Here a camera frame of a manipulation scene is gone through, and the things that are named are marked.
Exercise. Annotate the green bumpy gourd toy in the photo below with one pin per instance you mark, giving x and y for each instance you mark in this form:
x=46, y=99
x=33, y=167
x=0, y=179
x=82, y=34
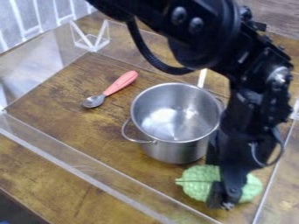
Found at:
x=197, y=178

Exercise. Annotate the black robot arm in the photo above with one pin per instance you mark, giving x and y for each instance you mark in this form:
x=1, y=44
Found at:
x=184, y=35

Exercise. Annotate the clear acrylic corner bracket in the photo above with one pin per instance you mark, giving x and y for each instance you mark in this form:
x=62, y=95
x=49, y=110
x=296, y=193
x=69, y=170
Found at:
x=89, y=42

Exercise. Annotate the silver metal pot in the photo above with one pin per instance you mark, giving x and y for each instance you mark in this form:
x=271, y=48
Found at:
x=174, y=116

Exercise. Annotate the red-handled metal spoon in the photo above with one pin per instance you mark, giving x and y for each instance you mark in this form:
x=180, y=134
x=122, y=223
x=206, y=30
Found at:
x=121, y=82

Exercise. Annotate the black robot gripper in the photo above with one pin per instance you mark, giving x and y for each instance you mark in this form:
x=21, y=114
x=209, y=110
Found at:
x=238, y=153

